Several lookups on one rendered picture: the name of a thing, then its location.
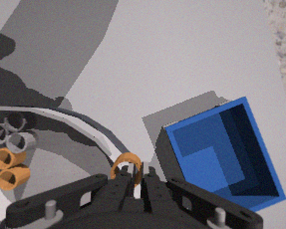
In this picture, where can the blue open crate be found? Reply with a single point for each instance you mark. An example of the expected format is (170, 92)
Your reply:
(222, 151)

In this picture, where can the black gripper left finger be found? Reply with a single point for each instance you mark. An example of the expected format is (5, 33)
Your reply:
(43, 210)

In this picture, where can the grey round turntable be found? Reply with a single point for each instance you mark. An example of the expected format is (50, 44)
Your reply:
(71, 147)

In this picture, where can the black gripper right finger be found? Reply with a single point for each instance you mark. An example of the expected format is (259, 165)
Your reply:
(213, 211)

